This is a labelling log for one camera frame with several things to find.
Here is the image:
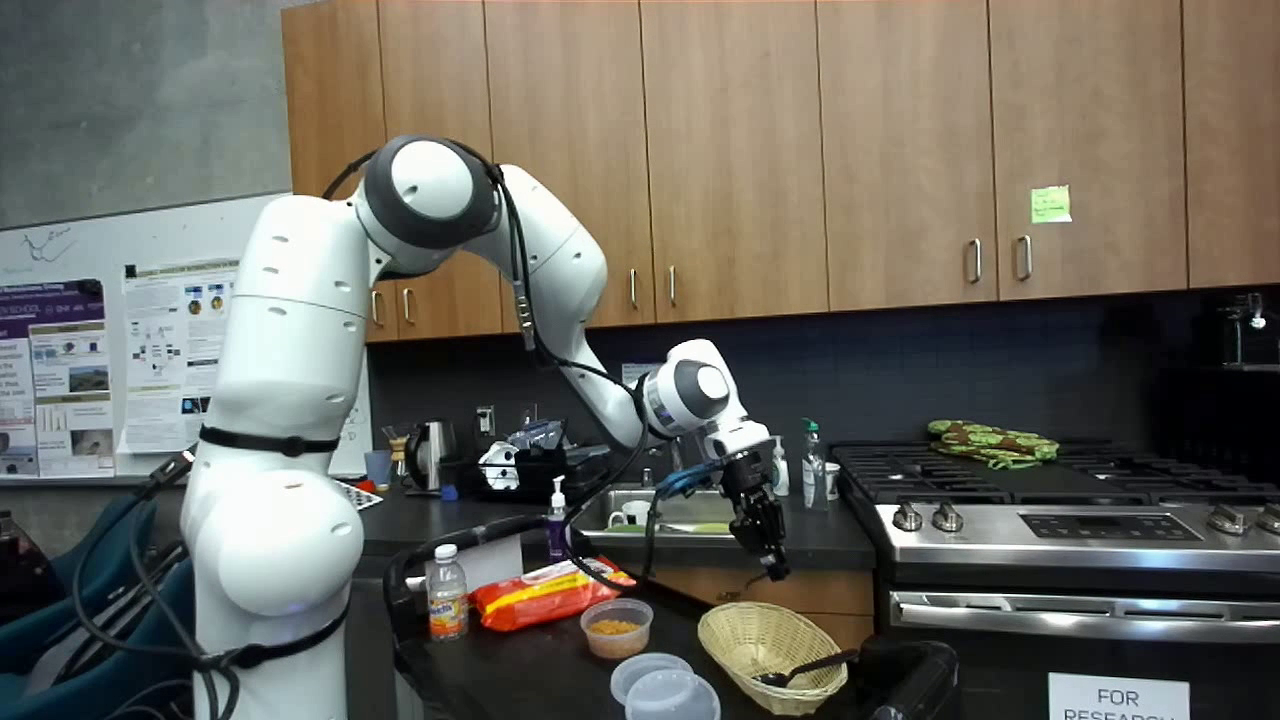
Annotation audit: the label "clear plastic lid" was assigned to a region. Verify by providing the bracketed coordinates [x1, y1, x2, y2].
[606, 652, 692, 703]

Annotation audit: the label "woven wicker basket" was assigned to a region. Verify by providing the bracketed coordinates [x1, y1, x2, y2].
[697, 598, 847, 715]

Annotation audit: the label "small bottle orange liquid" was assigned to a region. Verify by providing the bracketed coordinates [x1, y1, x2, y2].
[428, 543, 469, 641]

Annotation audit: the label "stainless steel sink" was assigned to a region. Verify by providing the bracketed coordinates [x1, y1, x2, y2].
[577, 484, 785, 543]

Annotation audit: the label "white soap pump bottle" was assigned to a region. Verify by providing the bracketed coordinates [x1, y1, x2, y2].
[772, 434, 792, 500]

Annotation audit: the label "green sticky note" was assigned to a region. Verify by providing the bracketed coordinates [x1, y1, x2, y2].
[1027, 182, 1070, 224]

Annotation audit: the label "clear spray bottle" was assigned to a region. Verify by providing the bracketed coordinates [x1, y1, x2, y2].
[801, 420, 825, 509]

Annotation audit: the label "purple soap dispenser bottle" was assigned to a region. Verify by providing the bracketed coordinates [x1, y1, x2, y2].
[543, 475, 571, 560]

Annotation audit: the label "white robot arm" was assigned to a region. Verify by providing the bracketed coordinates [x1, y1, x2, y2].
[180, 134, 785, 720]

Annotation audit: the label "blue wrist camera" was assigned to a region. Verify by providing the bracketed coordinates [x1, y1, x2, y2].
[655, 460, 722, 500]

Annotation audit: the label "white sign on oven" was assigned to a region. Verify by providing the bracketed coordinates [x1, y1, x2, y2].
[1049, 671, 1192, 720]

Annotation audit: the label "white poster on wall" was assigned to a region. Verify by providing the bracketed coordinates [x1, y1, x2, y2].
[0, 195, 372, 479]

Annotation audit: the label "wooden upper cabinets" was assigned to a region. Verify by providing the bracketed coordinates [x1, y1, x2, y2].
[283, 0, 1280, 327]

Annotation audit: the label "orange snack bag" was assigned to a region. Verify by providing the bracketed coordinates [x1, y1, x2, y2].
[470, 554, 630, 631]

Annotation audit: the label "clear lunchbox with food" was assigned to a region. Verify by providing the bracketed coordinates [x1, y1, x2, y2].
[581, 596, 651, 658]

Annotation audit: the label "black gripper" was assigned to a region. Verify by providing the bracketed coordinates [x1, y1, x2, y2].
[718, 460, 785, 580]

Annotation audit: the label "stainless steel stove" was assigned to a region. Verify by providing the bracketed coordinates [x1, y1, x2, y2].
[832, 440, 1280, 720]

